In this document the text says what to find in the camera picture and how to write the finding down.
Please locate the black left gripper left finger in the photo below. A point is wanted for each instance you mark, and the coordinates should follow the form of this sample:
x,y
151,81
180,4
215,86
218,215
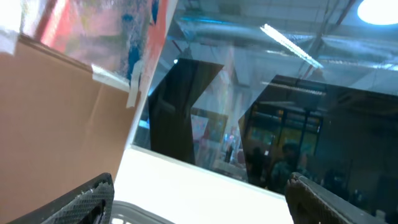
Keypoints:
x,y
89,203

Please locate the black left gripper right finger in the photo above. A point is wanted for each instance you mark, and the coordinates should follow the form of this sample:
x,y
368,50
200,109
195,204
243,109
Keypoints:
x,y
309,203

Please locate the grey plastic shopping basket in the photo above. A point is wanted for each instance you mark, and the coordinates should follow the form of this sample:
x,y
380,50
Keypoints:
x,y
127,213

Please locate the brown cardboard panel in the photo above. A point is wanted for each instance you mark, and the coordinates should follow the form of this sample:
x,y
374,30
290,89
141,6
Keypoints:
x,y
59,127

